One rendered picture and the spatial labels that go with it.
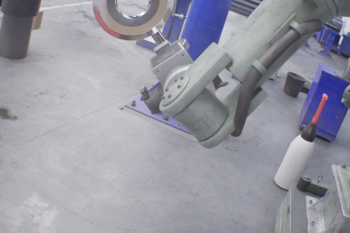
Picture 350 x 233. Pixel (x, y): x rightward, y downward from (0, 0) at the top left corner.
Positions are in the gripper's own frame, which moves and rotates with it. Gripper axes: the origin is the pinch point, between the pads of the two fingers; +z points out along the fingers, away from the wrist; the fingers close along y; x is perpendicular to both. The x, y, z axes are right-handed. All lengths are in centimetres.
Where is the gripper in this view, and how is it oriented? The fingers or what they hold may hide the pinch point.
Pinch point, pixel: (175, 65)
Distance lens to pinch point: 157.7
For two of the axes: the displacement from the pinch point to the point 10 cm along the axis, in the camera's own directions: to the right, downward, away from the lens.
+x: -8.3, 5.5, 0.9
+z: -1.3, -3.5, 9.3
